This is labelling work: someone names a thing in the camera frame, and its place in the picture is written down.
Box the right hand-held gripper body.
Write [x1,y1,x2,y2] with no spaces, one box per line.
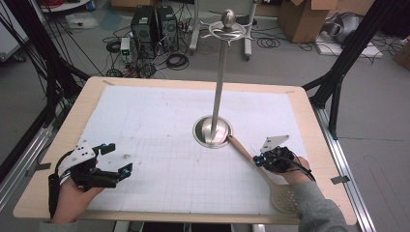
[260,134,296,174]

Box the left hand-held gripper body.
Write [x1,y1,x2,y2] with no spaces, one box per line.
[57,142,120,192]

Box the beige slotted spoon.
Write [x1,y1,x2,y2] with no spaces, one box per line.
[226,134,299,215]

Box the person's right hand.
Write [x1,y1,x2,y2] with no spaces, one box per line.
[269,156,315,187]

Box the person's left hand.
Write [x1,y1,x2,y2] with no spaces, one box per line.
[51,176,105,225]

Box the black clip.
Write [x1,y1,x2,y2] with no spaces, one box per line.
[25,162,52,178]
[330,175,351,186]

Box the white grid mat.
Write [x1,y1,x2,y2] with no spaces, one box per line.
[78,84,308,216]

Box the steel utensil stand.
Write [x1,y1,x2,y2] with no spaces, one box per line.
[191,8,255,150]

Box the small white electronic box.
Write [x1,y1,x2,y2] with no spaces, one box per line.
[120,37,132,56]

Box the white stand leg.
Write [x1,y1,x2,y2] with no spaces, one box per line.
[188,0,201,55]
[243,0,259,62]

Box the black computer tower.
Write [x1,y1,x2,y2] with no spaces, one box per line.
[130,6,159,60]
[157,5,180,53]

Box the white flat board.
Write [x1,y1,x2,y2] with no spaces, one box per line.
[313,31,385,60]

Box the large cardboard box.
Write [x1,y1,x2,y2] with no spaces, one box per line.
[278,0,339,44]

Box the grey machine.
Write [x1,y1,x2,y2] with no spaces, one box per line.
[322,12,364,44]

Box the small cardboard box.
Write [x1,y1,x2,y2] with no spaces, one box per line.
[393,36,410,71]

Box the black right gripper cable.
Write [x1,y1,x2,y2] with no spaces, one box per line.
[279,156,317,182]

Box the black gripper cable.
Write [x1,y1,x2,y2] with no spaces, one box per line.
[47,149,77,220]
[279,156,317,182]

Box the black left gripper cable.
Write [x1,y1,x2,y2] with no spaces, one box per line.
[47,149,77,220]

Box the aluminium rail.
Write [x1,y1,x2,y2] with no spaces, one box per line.
[313,105,377,232]
[0,125,55,211]

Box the black frame post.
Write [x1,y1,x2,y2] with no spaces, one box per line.
[3,0,92,128]
[302,0,401,140]

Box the coiled black cable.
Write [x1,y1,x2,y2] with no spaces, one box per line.
[255,37,281,49]
[165,52,190,72]

